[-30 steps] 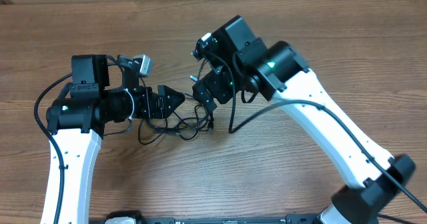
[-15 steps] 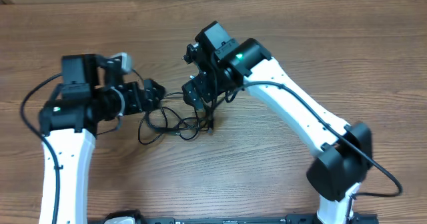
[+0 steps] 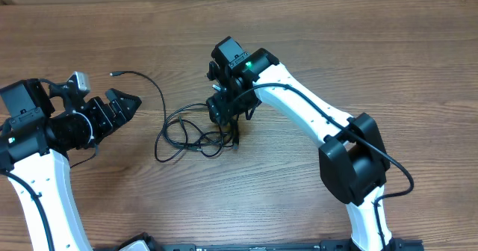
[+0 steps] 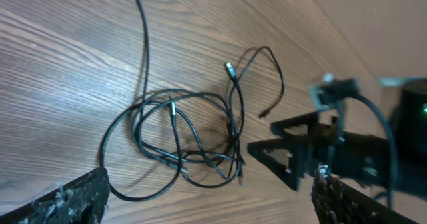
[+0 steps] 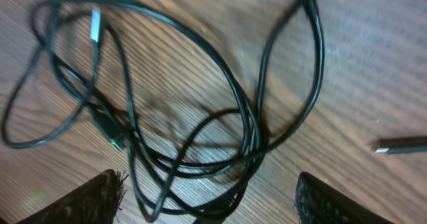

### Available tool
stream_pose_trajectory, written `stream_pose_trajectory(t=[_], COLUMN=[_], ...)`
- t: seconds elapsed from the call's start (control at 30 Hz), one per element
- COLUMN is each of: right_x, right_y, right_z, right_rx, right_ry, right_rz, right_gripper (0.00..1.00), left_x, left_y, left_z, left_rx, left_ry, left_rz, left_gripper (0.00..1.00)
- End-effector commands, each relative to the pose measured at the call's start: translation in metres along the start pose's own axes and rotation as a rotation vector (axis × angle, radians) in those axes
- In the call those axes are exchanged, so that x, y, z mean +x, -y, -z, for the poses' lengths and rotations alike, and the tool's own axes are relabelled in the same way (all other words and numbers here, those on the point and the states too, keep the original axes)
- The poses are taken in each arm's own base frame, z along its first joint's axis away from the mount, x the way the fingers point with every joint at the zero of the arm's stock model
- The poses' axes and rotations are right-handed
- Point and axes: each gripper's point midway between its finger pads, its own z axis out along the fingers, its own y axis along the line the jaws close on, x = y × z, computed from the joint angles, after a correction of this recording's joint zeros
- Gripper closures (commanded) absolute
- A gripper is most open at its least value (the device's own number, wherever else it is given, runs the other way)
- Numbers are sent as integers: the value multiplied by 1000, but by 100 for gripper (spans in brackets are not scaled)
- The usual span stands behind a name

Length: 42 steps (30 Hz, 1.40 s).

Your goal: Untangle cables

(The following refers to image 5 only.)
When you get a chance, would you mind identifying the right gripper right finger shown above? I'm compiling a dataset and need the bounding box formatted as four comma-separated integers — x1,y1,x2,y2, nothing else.
294,172,392,224

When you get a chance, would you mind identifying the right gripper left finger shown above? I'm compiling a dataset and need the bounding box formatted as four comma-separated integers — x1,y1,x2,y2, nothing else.
19,169,127,224

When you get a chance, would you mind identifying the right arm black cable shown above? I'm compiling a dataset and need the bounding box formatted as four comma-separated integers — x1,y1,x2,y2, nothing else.
372,135,427,155

